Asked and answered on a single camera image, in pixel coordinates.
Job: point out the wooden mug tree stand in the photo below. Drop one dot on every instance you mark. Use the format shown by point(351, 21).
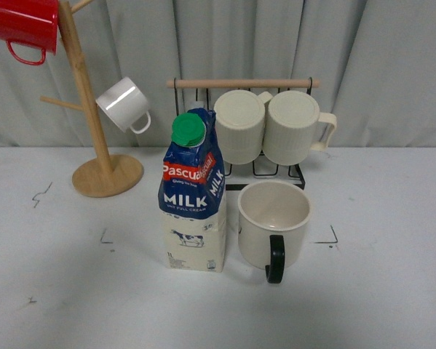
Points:
point(106, 175)

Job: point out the red plastic mug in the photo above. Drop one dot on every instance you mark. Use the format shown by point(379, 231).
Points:
point(31, 23)

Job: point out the cream ribbed mug left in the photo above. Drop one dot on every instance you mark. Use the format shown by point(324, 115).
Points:
point(240, 123)

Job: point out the cream ribbed mug right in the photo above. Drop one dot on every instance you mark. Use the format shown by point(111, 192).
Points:
point(291, 124)

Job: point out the white ceramic mug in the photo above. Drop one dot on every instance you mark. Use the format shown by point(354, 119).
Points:
point(126, 106)

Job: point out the cream mug black handle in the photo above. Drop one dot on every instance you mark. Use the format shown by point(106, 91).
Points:
point(273, 220)

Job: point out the cream ribbed mug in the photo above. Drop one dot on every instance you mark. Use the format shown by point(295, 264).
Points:
point(291, 124)
point(240, 123)

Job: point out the blue Pascual milk carton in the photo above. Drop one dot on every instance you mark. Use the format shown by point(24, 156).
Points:
point(192, 197)

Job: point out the black wire mug rack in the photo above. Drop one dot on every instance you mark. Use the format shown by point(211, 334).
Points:
point(238, 176)

